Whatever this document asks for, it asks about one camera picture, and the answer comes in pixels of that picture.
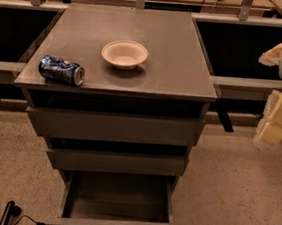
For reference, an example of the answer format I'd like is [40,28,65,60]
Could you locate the blue pepsi can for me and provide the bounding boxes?
[38,55,85,86]

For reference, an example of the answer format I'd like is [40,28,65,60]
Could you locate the grey drawer cabinet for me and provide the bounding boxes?
[16,4,216,225]

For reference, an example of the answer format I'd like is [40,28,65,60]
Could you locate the grey open bottom drawer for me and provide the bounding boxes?
[46,171,175,225]

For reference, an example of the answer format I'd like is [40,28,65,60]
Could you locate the grey middle drawer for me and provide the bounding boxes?
[47,149,187,176]

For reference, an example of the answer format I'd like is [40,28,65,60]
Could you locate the grey top drawer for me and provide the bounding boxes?
[27,107,204,147]

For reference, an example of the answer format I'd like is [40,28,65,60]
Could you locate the white paper bowl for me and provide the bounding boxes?
[101,40,148,70]

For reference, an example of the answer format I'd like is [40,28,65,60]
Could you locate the black device on floor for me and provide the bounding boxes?
[0,200,21,225]

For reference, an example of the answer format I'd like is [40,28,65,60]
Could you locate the black cable on floor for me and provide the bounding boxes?
[10,212,50,225]

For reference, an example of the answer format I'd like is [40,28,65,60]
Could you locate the grey metal railing frame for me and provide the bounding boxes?
[0,0,282,121]

